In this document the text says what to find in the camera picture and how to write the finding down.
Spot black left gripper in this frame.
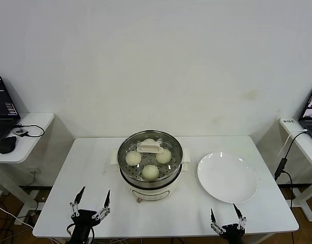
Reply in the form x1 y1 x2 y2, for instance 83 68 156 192
70 187 112 244

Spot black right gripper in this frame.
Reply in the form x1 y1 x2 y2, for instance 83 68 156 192
209 203 247 244

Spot round glass pot lid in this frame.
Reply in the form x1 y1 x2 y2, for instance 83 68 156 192
117 130 184 183

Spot stainless steel steamer basket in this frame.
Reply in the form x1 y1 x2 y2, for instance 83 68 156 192
109 129 191 188

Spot white round plate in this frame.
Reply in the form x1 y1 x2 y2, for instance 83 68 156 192
197 151 258 203

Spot cream electric cooking pot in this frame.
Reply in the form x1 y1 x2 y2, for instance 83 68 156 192
119 162 190 204

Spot white side table with mouse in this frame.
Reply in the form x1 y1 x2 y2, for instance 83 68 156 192
0 112 55 226

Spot black computer mouse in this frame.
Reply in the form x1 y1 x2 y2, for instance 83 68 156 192
0 135 17 155

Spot white side table with label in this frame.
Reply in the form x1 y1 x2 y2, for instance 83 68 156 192
278 117 312 221

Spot grey laptop with light screen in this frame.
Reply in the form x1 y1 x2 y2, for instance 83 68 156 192
298 81 312 145

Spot black laptop with dark screen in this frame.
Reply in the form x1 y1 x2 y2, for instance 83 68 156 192
0 76 21 151

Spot black laptop power cable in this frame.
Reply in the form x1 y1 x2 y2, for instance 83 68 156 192
274 130 309 207

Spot black usb adapter with cable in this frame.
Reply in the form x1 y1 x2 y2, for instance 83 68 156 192
12 124 45 138

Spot white laptop cable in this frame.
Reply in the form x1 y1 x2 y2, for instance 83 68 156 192
276 128 308 158

